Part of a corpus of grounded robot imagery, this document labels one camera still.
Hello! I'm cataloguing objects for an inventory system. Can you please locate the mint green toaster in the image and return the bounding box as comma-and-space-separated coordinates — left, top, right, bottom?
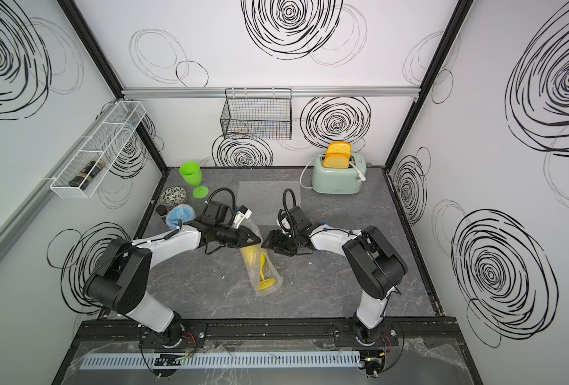
312, 153, 368, 195

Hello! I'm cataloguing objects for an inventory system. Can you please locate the front toast slice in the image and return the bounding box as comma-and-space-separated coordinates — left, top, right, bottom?
322, 154, 350, 169

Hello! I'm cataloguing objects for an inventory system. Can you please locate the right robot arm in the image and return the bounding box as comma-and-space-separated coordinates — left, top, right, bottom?
262, 206, 408, 345

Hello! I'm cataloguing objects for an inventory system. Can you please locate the white wire shelf basket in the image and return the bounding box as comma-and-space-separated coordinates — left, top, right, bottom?
50, 100, 146, 199

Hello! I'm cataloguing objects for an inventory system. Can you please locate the blue plastic wine glass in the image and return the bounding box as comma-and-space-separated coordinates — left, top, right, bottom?
166, 204, 196, 227

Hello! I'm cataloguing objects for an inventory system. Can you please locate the white slotted cable duct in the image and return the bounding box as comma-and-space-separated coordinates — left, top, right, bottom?
79, 351, 362, 372

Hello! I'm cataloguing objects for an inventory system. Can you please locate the toast slice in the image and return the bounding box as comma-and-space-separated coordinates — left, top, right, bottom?
325, 141, 353, 158
322, 154, 350, 169

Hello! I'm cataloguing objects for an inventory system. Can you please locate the back toast slice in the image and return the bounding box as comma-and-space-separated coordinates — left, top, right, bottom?
325, 141, 353, 158

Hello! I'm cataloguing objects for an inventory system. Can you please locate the white toaster cable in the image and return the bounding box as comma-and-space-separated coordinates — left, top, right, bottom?
299, 155, 324, 190

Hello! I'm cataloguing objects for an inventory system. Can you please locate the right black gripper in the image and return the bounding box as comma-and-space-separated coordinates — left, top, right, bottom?
261, 230, 300, 256

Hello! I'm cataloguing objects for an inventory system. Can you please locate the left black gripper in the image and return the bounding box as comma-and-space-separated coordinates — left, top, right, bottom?
214, 225, 261, 248

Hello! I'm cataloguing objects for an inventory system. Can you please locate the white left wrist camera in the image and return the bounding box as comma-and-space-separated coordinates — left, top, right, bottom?
233, 205, 252, 229

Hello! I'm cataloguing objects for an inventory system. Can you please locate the patterned small bowl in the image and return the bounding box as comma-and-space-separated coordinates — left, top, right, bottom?
159, 186, 188, 211

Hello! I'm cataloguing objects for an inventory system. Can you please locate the yellow plastic wine glass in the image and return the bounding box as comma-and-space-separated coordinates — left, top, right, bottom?
241, 245, 276, 292

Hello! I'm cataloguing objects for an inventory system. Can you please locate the dark bottle in shelf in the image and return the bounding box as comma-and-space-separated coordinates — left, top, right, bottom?
68, 159, 106, 190

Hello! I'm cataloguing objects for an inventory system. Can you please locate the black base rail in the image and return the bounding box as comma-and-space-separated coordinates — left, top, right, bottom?
72, 317, 462, 349

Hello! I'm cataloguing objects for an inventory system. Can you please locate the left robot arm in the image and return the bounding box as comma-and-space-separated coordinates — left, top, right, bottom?
82, 201, 261, 335

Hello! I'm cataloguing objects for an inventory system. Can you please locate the black wire basket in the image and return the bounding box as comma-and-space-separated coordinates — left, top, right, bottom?
220, 88, 293, 140

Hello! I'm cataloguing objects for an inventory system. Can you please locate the dark spice bottle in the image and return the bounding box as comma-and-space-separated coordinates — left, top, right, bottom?
155, 205, 169, 222

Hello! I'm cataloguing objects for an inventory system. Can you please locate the green plastic wine glass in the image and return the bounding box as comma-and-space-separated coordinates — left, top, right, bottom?
179, 161, 209, 199

